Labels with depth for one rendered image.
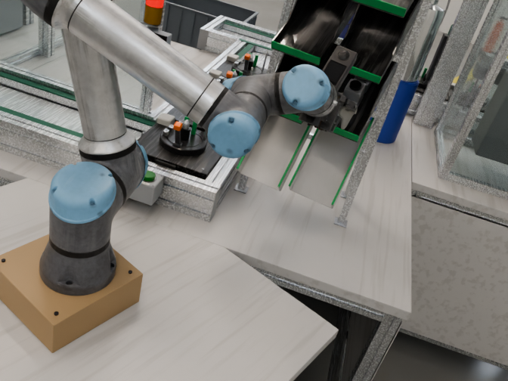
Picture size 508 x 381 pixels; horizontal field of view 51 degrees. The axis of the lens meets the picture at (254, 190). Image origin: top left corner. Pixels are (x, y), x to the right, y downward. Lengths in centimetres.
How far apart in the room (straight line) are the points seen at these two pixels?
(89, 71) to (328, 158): 73
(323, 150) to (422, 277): 96
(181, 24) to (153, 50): 270
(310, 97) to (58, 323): 62
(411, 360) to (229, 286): 146
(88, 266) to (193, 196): 47
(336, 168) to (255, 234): 29
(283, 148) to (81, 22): 79
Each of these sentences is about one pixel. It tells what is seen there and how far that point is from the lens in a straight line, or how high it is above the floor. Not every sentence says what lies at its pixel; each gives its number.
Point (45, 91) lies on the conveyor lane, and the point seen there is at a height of 94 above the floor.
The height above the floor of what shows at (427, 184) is 86.
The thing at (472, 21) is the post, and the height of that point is 136.
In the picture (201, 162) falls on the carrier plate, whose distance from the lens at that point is 153.
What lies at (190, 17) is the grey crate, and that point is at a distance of 350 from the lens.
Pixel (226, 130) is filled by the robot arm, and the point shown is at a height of 138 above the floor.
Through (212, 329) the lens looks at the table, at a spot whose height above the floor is 86.
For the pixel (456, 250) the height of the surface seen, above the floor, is 64.
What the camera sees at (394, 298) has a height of 86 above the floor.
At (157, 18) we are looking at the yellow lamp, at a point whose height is 128.
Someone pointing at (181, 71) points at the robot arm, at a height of 144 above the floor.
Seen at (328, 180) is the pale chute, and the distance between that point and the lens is 148.
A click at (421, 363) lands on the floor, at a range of 264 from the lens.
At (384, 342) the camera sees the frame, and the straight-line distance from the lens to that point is 153.
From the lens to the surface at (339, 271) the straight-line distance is 146.
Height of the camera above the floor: 174
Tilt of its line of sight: 32 degrees down
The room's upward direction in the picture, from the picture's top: 15 degrees clockwise
